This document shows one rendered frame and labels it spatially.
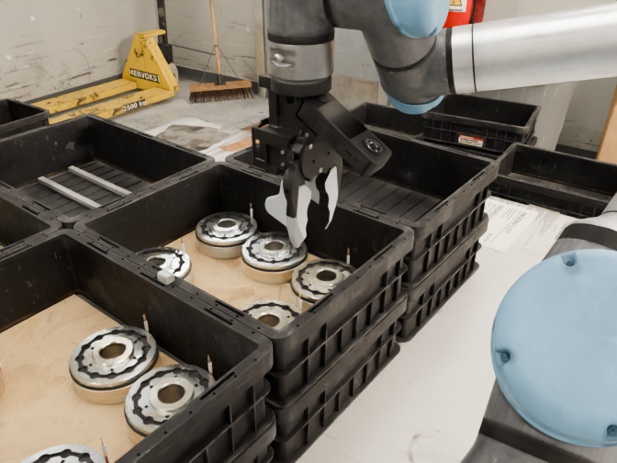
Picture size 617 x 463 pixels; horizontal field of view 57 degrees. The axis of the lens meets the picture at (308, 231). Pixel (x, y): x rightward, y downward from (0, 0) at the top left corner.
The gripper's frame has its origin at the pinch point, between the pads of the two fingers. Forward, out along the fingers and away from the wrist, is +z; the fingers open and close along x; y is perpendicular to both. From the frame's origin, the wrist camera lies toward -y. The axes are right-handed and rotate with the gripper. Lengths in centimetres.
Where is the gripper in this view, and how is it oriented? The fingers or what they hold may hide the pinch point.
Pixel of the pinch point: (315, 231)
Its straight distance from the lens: 75.3
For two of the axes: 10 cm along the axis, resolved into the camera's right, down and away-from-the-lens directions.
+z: 0.0, 8.6, 5.1
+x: -6.2, 4.0, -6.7
